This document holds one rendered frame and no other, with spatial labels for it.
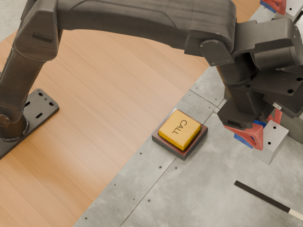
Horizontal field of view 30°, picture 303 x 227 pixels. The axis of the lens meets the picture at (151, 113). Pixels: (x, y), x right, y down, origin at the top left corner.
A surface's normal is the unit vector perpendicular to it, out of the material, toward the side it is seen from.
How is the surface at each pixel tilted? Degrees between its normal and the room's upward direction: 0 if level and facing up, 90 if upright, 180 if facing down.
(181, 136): 0
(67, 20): 87
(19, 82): 91
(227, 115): 27
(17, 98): 82
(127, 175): 0
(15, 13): 0
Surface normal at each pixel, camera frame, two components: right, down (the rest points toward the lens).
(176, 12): 0.10, -0.48
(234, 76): -0.18, 0.71
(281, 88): -0.40, -0.69
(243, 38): -0.45, -0.49
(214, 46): -0.13, 0.86
